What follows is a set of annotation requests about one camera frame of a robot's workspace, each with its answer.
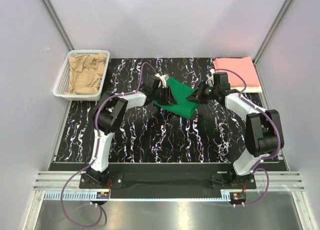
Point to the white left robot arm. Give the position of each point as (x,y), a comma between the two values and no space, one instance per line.
(109,114)

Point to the left aluminium frame post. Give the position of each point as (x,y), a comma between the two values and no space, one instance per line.
(57,23)

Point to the folded pink t shirt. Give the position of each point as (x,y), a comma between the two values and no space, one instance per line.
(243,67)

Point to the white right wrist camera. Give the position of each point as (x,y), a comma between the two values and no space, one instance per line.
(210,77)

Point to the beige crumpled t shirt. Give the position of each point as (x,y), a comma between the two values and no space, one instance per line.
(85,74)

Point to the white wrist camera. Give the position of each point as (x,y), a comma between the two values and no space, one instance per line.
(163,80)
(210,77)

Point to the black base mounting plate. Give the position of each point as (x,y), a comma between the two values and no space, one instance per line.
(172,178)

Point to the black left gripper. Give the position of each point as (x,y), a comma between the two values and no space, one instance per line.
(164,95)

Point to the green t shirt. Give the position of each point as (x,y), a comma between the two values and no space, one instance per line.
(180,92)

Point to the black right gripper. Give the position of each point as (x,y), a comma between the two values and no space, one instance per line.
(202,93)

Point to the folded cream t shirt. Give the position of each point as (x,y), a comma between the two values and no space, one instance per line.
(253,90)

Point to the white slotted cable duct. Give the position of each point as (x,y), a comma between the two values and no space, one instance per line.
(113,195)

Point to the aluminium frame post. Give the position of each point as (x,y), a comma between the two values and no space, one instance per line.
(57,23)
(276,23)

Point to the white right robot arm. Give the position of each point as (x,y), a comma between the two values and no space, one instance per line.
(263,135)

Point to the white plastic basket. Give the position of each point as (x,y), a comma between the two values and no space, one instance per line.
(63,79)

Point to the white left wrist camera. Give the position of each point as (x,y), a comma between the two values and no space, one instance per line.
(163,80)

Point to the right aluminium frame post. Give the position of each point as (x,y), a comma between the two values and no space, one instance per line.
(276,23)

